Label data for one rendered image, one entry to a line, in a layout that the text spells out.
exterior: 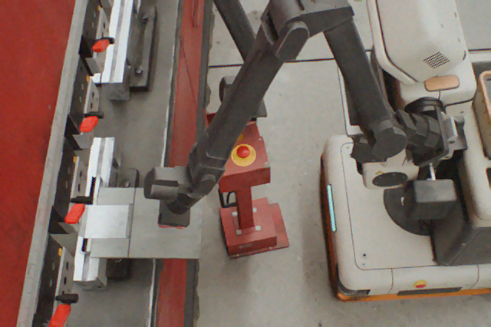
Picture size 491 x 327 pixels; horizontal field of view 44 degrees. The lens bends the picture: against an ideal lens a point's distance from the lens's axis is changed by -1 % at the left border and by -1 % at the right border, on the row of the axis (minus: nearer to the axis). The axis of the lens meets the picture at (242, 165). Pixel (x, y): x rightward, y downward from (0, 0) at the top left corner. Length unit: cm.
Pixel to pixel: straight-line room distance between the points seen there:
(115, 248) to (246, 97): 56
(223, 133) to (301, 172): 149
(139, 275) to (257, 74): 71
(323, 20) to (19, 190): 57
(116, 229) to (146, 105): 45
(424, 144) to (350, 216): 96
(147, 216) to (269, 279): 105
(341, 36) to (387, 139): 29
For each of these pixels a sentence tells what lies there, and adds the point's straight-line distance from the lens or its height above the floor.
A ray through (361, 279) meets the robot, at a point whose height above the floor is 27.
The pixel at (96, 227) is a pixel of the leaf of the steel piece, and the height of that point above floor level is 100.
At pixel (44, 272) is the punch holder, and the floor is 133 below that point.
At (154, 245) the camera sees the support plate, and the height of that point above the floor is 100.
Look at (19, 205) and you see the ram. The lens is 106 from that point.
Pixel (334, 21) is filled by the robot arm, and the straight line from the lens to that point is 104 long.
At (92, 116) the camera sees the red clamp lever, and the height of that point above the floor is 128.
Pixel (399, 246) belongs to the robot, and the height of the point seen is 28.
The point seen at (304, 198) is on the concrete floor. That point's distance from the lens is 258.
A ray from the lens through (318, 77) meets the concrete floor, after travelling 288.
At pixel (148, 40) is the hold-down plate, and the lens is 190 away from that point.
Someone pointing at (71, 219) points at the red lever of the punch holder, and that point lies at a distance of 120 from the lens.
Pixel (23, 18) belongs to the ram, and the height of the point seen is 160.
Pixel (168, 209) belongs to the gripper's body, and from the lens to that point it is 137.
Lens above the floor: 238
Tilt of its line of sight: 64 degrees down
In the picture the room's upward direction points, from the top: 6 degrees counter-clockwise
